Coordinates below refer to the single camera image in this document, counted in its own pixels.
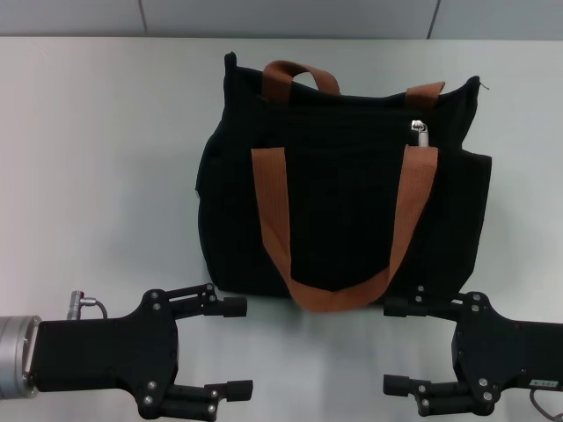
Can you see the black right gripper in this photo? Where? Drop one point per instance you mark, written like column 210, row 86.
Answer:
column 506, row 356

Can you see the metal zipper pull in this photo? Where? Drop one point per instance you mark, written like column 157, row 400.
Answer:
column 422, row 134

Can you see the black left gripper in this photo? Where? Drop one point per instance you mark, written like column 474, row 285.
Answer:
column 110, row 351

